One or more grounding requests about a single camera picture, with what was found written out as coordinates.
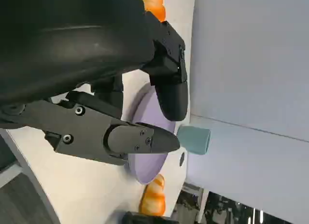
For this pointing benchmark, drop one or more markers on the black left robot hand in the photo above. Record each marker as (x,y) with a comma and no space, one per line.
(72,52)

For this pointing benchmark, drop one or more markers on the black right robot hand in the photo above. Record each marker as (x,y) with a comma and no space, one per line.
(144,219)

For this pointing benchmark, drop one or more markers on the orange toy bread roll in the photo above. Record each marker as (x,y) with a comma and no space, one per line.
(153,200)
(154,4)

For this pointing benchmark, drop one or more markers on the lilac plate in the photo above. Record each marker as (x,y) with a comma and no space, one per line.
(149,166)

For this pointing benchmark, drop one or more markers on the pale green mug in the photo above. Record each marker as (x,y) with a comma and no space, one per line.
(194,140)

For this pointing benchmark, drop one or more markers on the dark workshop equipment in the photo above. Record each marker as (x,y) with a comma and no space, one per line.
(241,209)

